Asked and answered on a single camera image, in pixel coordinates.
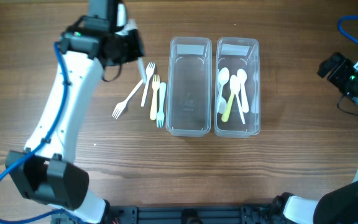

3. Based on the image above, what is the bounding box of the white fork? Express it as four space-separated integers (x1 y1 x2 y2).
137 57 147 83
141 62 156 107

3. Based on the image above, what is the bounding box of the white fork crossing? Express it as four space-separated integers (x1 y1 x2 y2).
111 80 143 119

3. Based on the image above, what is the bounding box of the clear white spoon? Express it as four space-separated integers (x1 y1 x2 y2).
218 67 229 114

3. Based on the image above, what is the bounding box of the yellow plastic spoon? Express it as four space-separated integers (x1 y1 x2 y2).
221 92 235 122

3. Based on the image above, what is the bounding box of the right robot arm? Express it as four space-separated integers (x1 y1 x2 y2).
268 52 358 223

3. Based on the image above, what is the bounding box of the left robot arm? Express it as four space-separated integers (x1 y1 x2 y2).
6 1 144 223

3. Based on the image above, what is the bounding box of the left clear plastic container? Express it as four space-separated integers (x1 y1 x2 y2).
165 37 213 137

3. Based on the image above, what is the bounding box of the clear plastic container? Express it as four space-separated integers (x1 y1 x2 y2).
165 37 213 137
214 37 261 138

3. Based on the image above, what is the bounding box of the right clear plastic container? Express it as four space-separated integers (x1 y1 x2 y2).
214 37 261 138

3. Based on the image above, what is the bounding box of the yellow plastic fork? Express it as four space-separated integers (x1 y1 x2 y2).
150 75 160 121

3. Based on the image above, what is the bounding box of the light blue plastic fork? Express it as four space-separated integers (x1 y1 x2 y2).
157 82 167 128

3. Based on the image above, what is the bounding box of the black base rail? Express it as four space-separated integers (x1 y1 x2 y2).
51 198 328 224

